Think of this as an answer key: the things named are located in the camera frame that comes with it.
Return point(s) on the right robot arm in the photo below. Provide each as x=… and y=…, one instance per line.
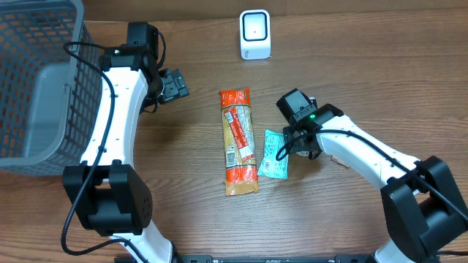
x=423, y=206

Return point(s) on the teal Kleenex tissue pack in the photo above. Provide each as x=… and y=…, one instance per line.
x=269, y=166

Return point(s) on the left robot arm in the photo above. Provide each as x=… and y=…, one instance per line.
x=110, y=202

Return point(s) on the grey plastic mesh basket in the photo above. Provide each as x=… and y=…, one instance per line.
x=49, y=100

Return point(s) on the orange spaghetti package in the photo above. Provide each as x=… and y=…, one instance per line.
x=239, y=147

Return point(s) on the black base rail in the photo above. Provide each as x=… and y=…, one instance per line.
x=278, y=259

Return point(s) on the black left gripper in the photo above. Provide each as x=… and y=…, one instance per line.
x=175, y=88

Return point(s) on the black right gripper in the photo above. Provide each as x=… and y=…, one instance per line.
x=299, y=142

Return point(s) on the white barcode scanner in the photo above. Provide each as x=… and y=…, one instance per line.
x=255, y=34

